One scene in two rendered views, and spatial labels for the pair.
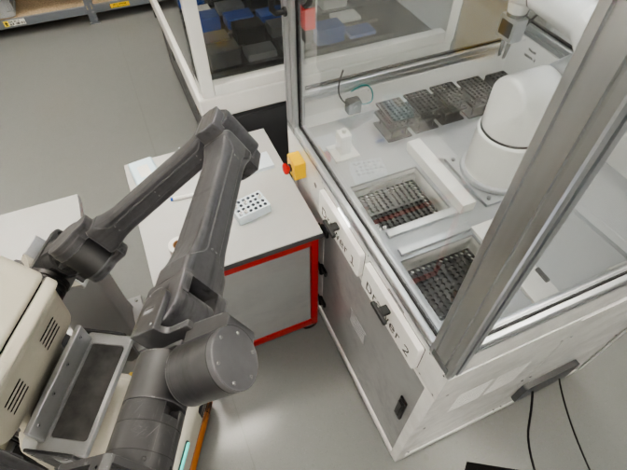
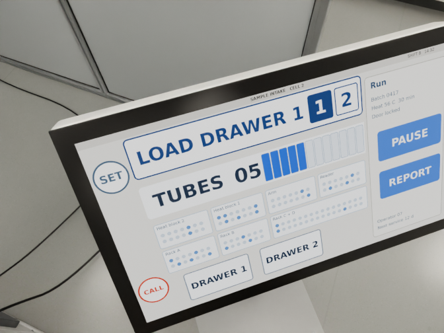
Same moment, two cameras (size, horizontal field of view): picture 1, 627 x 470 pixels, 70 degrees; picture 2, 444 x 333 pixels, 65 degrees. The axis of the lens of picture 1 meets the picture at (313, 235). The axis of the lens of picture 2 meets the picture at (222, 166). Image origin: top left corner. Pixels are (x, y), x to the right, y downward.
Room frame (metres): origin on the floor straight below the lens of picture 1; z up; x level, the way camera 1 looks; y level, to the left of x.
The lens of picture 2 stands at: (0.13, -0.21, 1.51)
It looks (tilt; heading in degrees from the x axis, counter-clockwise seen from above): 62 degrees down; 228
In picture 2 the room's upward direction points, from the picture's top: 2 degrees counter-clockwise
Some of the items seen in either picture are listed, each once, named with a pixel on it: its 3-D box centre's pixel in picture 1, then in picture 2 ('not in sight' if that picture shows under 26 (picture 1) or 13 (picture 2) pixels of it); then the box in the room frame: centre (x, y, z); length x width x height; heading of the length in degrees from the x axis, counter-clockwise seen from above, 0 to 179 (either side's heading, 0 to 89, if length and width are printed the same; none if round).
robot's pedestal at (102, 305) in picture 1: (83, 290); not in sight; (0.97, 0.95, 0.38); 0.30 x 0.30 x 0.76; 23
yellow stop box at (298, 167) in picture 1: (296, 166); not in sight; (1.18, 0.06, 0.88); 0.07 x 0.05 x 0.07; 23
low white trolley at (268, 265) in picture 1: (231, 256); not in sight; (1.14, 0.36, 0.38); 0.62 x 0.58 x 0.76; 23
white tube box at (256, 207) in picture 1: (249, 207); not in sight; (1.07, 0.23, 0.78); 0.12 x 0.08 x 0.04; 123
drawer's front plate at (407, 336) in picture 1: (389, 313); not in sight; (0.59, -0.21, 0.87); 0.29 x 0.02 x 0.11; 23
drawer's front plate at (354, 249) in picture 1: (340, 231); not in sight; (0.88, -0.08, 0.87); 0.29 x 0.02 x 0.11; 23
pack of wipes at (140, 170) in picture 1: (146, 174); not in sight; (1.23, 0.63, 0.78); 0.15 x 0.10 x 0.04; 30
